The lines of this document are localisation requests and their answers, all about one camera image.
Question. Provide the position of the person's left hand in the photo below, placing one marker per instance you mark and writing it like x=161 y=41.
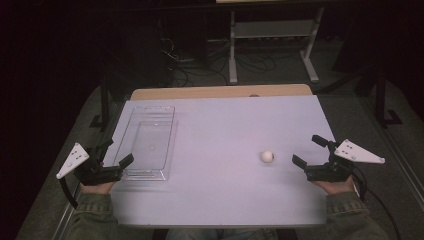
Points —
x=98 y=187

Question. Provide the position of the white table cover board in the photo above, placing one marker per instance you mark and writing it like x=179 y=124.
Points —
x=226 y=186

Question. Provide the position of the person's right hand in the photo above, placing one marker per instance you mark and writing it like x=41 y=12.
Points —
x=335 y=187

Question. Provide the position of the wooden table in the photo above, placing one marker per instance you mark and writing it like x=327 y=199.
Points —
x=216 y=91

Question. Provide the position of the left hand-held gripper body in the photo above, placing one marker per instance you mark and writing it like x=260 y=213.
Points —
x=95 y=175

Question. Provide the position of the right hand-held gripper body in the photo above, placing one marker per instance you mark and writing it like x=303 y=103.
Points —
x=328 y=173

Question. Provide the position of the small white ball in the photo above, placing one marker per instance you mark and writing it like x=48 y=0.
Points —
x=267 y=156

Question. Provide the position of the clear plastic tray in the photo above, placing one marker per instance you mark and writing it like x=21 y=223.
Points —
x=150 y=143

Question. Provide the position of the white metal desk frame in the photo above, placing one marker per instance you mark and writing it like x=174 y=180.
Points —
x=273 y=30

